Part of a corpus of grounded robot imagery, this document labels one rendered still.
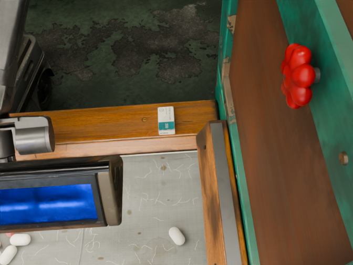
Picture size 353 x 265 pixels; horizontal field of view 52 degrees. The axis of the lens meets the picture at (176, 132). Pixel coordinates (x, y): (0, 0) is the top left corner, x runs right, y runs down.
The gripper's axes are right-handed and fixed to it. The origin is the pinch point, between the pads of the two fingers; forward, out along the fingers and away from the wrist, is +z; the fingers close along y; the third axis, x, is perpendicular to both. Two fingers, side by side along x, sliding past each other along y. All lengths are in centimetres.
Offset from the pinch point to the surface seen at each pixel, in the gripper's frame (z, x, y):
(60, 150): -12.8, 11.4, 7.7
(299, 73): -26, -43, 40
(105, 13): -65, 156, -3
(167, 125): -16.4, 10.4, 31.2
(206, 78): -24, 120, 50
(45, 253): 4.4, -1.3, 6.6
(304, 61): -27, -43, 41
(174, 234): 2.2, -2.2, 31.0
